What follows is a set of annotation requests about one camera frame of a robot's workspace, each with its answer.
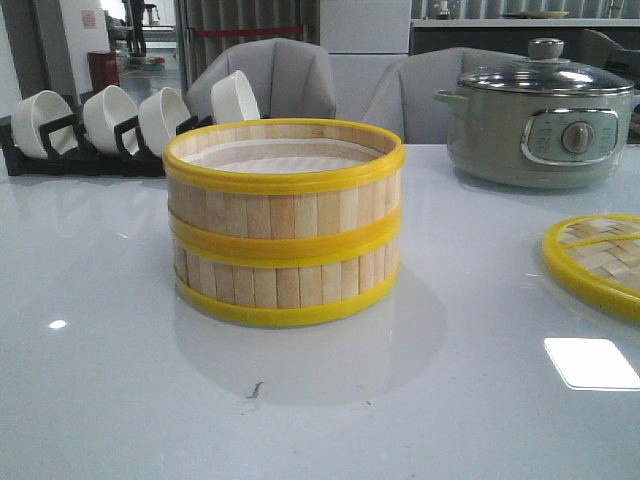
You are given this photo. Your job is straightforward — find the white cabinet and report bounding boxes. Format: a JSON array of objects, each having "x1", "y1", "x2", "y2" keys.
[{"x1": 319, "y1": 1, "x2": 412, "y2": 120}]

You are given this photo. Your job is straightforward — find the red bin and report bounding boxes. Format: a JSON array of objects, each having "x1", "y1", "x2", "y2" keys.
[{"x1": 87, "y1": 51, "x2": 120, "y2": 93}]

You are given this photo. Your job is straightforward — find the grey chair right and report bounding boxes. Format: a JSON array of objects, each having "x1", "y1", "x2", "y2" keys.
[{"x1": 360, "y1": 47, "x2": 518, "y2": 144}]

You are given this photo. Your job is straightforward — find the grey chair left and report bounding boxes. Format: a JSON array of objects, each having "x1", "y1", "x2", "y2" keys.
[{"x1": 185, "y1": 38, "x2": 337, "y2": 119}]

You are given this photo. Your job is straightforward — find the bamboo steamer tier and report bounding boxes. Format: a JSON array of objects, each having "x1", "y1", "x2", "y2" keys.
[
  {"x1": 163, "y1": 118, "x2": 405, "y2": 256},
  {"x1": 174, "y1": 238, "x2": 400, "y2": 327}
]

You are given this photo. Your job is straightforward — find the green electric cooking pot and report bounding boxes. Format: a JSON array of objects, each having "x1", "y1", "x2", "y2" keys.
[{"x1": 434, "y1": 87, "x2": 639, "y2": 189}]

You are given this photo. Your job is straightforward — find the woven bamboo steamer lid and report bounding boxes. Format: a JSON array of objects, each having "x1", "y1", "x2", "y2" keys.
[{"x1": 541, "y1": 214, "x2": 639, "y2": 320}]

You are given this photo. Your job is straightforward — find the white bowl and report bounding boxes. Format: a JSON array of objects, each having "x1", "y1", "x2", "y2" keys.
[
  {"x1": 11, "y1": 90, "x2": 72, "y2": 159},
  {"x1": 83, "y1": 85, "x2": 138, "y2": 154},
  {"x1": 210, "y1": 70, "x2": 261, "y2": 124},
  {"x1": 138, "y1": 87, "x2": 191, "y2": 157}
]

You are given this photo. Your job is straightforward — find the glass pot lid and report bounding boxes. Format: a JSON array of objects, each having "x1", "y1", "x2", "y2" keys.
[{"x1": 458, "y1": 38, "x2": 634, "y2": 96}]

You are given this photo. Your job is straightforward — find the white bowl far left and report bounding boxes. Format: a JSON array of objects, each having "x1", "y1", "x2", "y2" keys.
[{"x1": 11, "y1": 90, "x2": 72, "y2": 159}]

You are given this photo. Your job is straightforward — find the black bowl rack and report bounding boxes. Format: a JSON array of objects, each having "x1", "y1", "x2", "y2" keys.
[{"x1": 0, "y1": 114, "x2": 216, "y2": 178}]

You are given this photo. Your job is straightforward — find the white bowl rightmost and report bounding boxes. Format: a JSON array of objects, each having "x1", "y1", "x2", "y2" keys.
[{"x1": 210, "y1": 70, "x2": 261, "y2": 124}]

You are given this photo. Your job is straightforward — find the grey chair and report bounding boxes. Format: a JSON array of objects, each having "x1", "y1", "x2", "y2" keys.
[
  {"x1": 360, "y1": 47, "x2": 518, "y2": 144},
  {"x1": 185, "y1": 38, "x2": 337, "y2": 119}
]

